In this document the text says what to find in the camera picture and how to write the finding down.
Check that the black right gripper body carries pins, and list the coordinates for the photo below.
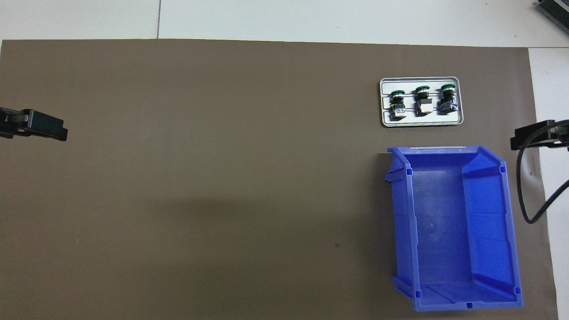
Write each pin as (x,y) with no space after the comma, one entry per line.
(563,135)

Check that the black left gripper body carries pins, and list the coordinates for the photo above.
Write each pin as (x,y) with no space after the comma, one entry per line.
(11,124)

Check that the green push button switch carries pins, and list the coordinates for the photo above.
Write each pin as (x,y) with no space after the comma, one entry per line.
(423,106)
(397,106)
(447,104)

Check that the brown table mat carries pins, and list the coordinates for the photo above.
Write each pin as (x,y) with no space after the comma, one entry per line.
(222,155)

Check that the grey metal tray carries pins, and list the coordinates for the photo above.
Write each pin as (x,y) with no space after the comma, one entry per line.
(411,121)

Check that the grey ribbed device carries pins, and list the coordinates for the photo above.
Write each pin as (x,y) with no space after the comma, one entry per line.
(558,11)

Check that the blue plastic storage bin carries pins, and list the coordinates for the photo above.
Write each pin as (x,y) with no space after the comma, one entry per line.
(444,249)

